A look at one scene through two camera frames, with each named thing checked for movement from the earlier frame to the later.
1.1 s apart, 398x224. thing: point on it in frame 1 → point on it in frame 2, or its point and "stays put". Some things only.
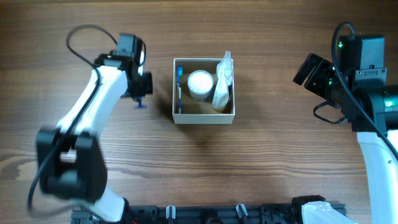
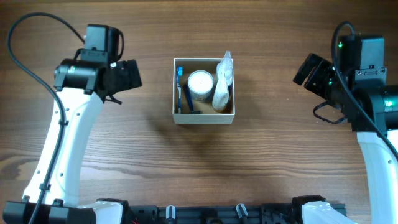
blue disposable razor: x=140 y=106 → x=188 y=93
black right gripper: x=321 y=67 stays put
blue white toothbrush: x=180 y=74 stays put
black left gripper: x=147 y=90 → x=130 y=74
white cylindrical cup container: x=200 y=83 stays put
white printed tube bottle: x=221 y=94 stays put
